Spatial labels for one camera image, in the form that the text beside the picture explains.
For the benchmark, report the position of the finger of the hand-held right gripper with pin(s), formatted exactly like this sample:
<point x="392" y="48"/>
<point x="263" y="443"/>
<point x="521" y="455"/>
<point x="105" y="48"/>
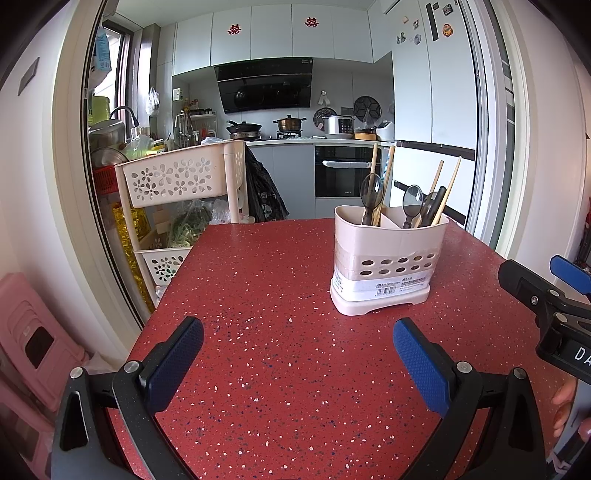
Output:
<point x="524" y="281"/>
<point x="570" y="274"/>

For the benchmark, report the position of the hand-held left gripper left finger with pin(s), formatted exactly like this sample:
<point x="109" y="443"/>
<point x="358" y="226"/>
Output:
<point x="173" y="364"/>

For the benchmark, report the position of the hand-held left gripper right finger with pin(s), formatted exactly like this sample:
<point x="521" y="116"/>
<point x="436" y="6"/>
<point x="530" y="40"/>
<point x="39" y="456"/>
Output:
<point x="422" y="367"/>

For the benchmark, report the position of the cream plastic utensil holder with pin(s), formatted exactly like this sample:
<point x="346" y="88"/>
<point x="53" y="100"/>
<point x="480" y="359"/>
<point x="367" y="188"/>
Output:
<point x="383" y="267"/>

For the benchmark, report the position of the person's right hand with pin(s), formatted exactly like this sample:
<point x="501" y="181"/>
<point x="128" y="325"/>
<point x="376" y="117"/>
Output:
<point x="564" y="406"/>

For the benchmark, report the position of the gold foil bag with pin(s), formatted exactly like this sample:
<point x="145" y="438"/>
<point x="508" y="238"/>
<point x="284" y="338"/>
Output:
<point x="134" y="240"/>

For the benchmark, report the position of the bag of green vegetables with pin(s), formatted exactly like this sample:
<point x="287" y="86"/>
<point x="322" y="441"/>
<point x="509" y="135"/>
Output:
<point x="189" y="224"/>

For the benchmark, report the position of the pink plastic stool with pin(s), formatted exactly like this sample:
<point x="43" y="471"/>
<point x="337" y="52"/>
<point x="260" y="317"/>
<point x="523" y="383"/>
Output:
<point x="32" y="332"/>

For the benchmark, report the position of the cream plastic storage cart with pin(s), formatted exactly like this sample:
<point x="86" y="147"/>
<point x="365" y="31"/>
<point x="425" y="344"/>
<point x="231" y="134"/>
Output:
<point x="175" y="177"/>

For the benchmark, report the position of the red plastic basket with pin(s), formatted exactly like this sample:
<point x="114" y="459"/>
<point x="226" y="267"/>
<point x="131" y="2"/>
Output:
<point x="107" y="180"/>

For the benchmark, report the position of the black hanging bag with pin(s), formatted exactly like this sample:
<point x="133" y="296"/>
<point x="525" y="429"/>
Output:
<point x="265" y="189"/>

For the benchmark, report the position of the black built-in oven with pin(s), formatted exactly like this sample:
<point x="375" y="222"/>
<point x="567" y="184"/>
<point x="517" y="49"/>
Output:
<point x="344" y="177"/>

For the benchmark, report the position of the small white appliance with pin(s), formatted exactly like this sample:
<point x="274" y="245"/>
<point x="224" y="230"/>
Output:
<point x="384" y="131"/>

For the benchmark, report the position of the wooden tray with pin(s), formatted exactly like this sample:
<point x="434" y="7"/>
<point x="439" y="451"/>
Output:
<point x="365" y="135"/>

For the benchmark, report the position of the round black divided pan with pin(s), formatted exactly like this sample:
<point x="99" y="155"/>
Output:
<point x="367" y="108"/>

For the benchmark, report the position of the metal seasoning rack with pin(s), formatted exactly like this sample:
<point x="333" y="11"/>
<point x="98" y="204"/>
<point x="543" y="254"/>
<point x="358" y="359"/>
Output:
<point x="196" y="129"/>

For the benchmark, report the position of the steel basin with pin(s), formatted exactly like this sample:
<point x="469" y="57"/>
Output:
<point x="107" y="133"/>

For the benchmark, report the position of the white rice cooker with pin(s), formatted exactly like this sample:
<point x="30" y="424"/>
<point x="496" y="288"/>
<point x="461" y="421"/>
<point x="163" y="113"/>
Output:
<point x="338" y="126"/>

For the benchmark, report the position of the black wok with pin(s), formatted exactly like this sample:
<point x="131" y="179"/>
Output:
<point x="243" y="128"/>

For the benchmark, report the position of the kitchen faucet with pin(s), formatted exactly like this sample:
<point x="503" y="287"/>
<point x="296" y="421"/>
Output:
<point x="125" y="110"/>

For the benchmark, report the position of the clear hanging plastic bag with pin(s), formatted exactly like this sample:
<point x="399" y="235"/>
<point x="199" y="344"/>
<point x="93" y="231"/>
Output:
<point x="153" y="101"/>

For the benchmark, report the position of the steel cooking pot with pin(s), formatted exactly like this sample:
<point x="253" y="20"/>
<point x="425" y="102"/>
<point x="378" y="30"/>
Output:
<point x="288" y="123"/>

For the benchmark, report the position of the group of fridge magnets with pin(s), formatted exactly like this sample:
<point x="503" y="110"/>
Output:
<point x="431" y="25"/>

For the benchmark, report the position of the black range hood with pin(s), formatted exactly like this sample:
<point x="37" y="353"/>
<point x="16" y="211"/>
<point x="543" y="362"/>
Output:
<point x="265" y="85"/>

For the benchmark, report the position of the blue hanging packet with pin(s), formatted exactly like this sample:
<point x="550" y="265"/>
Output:
<point x="101" y="50"/>

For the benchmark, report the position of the red paper-cut decal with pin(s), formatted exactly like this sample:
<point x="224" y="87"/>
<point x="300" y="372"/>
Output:
<point x="311" y="21"/>
<point x="234" y="29"/>

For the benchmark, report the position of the round dark wall trivet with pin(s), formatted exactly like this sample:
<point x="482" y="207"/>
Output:
<point x="324" y="117"/>

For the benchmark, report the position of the white wall hook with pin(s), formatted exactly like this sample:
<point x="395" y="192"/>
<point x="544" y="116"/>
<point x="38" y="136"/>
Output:
<point x="324" y="96"/>

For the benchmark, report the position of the grey wall switch panel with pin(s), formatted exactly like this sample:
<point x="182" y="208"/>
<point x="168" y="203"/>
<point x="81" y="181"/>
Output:
<point x="28" y="76"/>

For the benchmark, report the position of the white wall cabinets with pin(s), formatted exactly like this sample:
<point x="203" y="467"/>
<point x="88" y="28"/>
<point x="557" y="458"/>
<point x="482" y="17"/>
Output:
<point x="277" y="37"/>

